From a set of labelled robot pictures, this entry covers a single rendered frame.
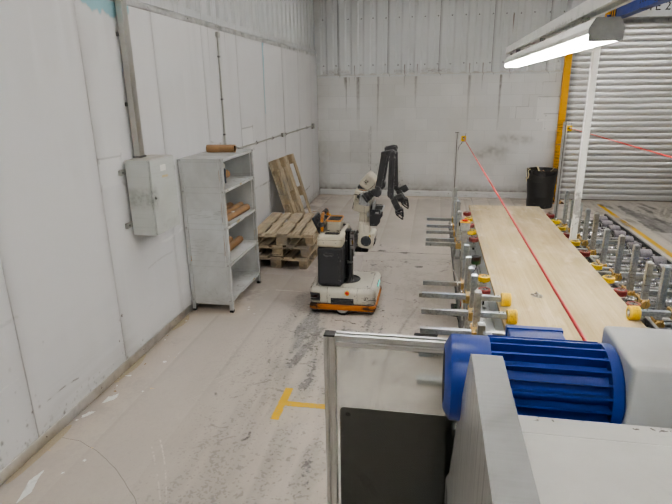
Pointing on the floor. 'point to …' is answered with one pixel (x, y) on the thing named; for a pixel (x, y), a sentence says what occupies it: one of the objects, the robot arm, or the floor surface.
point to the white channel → (588, 81)
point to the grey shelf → (225, 265)
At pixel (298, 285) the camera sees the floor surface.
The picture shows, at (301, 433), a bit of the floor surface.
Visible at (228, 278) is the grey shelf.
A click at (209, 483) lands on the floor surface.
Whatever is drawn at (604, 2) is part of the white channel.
